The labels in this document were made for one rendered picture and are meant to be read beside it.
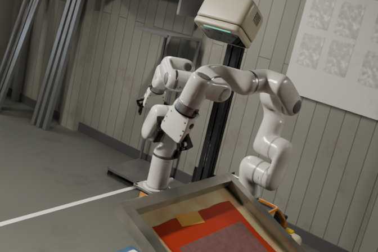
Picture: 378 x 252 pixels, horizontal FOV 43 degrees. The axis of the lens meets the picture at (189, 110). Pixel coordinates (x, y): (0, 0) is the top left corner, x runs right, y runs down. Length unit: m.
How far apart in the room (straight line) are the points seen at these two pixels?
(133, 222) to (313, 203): 3.52
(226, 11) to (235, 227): 0.76
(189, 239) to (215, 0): 0.87
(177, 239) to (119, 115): 4.60
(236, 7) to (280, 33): 3.00
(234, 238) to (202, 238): 0.14
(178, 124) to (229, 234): 0.39
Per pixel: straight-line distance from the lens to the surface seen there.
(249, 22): 1.78
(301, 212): 4.83
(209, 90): 1.51
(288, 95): 1.73
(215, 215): 1.64
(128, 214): 1.37
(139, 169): 5.30
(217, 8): 1.81
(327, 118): 4.59
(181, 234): 1.49
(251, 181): 1.90
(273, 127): 1.86
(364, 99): 4.45
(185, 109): 1.52
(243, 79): 1.66
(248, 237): 1.67
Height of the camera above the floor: 1.99
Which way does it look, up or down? 13 degrees down
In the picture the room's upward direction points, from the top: 13 degrees clockwise
